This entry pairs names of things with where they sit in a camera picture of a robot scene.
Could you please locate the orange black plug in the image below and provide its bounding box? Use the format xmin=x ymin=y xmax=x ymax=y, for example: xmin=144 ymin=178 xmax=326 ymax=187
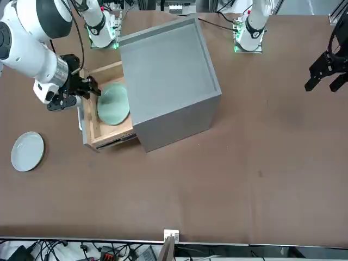
xmin=99 ymin=245 xmax=115 ymax=261

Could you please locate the gray drawer white handle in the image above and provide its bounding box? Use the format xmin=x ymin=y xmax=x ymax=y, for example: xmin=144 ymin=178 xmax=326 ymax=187
xmin=77 ymin=60 xmax=138 ymax=152

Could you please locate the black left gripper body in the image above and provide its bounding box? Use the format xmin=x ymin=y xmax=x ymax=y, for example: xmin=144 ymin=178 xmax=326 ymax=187
xmin=309 ymin=50 xmax=348 ymax=80

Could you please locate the aluminium table edge rail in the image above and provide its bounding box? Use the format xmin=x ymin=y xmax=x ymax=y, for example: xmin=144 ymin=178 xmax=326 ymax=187
xmin=0 ymin=235 xmax=348 ymax=250

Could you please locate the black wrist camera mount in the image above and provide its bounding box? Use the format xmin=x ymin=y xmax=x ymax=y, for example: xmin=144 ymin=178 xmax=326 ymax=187
xmin=46 ymin=94 xmax=83 ymax=111

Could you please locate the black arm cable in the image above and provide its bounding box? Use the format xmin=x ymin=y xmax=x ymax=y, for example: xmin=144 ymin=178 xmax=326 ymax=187
xmin=60 ymin=0 xmax=85 ymax=74
xmin=327 ymin=18 xmax=342 ymax=66

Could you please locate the white plate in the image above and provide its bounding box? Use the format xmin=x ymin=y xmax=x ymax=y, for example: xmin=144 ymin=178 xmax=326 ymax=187
xmin=10 ymin=131 xmax=45 ymax=172

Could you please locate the green plate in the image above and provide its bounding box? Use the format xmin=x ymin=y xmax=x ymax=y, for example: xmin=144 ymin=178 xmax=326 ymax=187
xmin=97 ymin=83 xmax=131 ymax=127

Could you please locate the gray metal cabinet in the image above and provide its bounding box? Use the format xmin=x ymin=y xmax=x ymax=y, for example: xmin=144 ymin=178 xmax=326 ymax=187
xmin=118 ymin=13 xmax=222 ymax=153

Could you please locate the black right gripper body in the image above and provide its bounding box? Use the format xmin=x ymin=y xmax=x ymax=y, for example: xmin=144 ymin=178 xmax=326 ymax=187
xmin=59 ymin=53 xmax=84 ymax=96

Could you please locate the aluminium camera post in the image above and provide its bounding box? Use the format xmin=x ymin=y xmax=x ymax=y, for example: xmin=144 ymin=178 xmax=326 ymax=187
xmin=159 ymin=229 xmax=180 ymax=261

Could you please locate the black box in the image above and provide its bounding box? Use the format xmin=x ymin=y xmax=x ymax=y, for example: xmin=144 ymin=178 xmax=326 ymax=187
xmin=5 ymin=245 xmax=31 ymax=261

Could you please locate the dark grey power adapter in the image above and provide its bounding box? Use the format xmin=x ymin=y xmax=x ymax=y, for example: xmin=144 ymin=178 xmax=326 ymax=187
xmin=135 ymin=245 xmax=158 ymax=261

